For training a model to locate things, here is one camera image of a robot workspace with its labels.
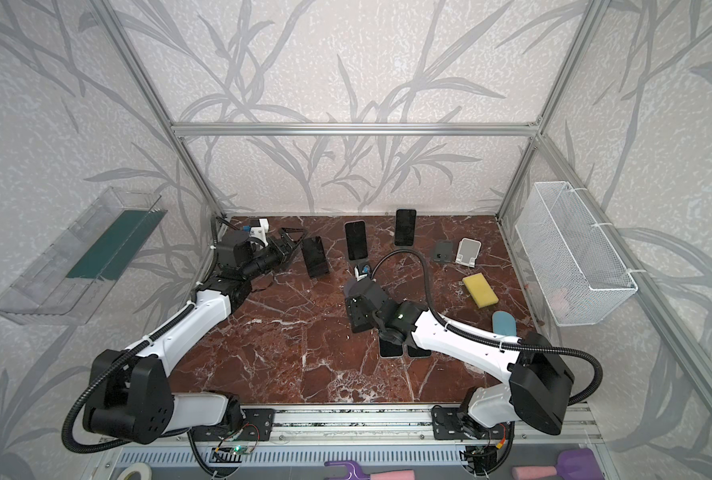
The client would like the white-edged phone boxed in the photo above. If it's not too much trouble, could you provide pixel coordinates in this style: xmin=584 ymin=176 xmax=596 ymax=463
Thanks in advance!
xmin=379 ymin=339 xmax=404 ymax=358

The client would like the teal phone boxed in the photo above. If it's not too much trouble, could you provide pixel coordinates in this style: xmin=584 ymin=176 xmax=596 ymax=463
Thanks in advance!
xmin=406 ymin=345 xmax=432 ymax=358

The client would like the white folding phone stand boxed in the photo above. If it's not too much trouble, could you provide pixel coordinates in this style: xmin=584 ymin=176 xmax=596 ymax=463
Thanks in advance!
xmin=455 ymin=238 xmax=481 ymax=268

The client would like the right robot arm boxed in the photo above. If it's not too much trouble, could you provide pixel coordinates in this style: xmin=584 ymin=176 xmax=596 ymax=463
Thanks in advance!
xmin=344 ymin=248 xmax=603 ymax=435

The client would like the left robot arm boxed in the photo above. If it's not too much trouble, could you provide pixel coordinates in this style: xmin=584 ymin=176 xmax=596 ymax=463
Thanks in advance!
xmin=61 ymin=228 xmax=307 ymax=454

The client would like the black phone on left stand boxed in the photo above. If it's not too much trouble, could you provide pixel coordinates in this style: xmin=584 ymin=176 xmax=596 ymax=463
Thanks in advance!
xmin=302 ymin=236 xmax=329 ymax=279

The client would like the pink-edged phone back centre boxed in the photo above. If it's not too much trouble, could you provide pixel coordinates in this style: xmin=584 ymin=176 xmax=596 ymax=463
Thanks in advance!
xmin=344 ymin=220 xmax=369 ymax=261

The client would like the grey round phone stand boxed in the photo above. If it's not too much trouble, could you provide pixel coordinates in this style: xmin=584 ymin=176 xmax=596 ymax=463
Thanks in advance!
xmin=431 ymin=240 xmax=456 ymax=264

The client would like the dark phone back right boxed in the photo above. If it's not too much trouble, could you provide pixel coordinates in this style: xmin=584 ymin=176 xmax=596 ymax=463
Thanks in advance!
xmin=394 ymin=209 xmax=417 ymax=247

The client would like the yellow sponge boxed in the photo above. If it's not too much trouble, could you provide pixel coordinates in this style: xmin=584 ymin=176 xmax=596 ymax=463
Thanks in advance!
xmin=463 ymin=273 xmax=499 ymax=309

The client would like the light blue sponge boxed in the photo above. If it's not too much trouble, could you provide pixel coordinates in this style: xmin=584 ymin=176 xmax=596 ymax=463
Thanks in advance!
xmin=492 ymin=310 xmax=518 ymax=336

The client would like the purple plastic tool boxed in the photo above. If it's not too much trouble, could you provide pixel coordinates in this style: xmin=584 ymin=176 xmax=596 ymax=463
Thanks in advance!
xmin=324 ymin=460 xmax=416 ymax=480

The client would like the white tape roll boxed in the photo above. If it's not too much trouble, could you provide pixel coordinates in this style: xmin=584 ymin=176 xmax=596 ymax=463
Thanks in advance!
xmin=117 ymin=462 xmax=153 ymax=480

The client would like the purple pink scoop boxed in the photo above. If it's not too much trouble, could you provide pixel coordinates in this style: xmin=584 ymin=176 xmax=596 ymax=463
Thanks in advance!
xmin=511 ymin=448 xmax=605 ymax=480

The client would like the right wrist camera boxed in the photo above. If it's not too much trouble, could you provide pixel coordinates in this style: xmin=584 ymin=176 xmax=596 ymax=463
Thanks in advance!
xmin=354 ymin=260 xmax=372 ymax=281

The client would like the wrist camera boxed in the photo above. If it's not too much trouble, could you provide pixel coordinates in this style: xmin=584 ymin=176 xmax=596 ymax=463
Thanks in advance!
xmin=216 ymin=230 xmax=254 ymax=269
xmin=354 ymin=260 xmax=372 ymax=281

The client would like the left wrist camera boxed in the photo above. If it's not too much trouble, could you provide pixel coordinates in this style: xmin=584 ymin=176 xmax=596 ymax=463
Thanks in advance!
xmin=216 ymin=230 xmax=254 ymax=269

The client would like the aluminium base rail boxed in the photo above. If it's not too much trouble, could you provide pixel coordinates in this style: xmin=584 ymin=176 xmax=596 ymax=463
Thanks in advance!
xmin=94 ymin=403 xmax=603 ymax=466

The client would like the clear acrylic wall shelf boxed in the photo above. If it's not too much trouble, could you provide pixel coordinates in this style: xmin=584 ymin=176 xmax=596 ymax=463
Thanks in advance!
xmin=0 ymin=187 xmax=167 ymax=326

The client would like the white wire mesh basket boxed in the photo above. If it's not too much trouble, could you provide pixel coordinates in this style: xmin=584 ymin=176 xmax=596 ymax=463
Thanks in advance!
xmin=515 ymin=181 xmax=638 ymax=327

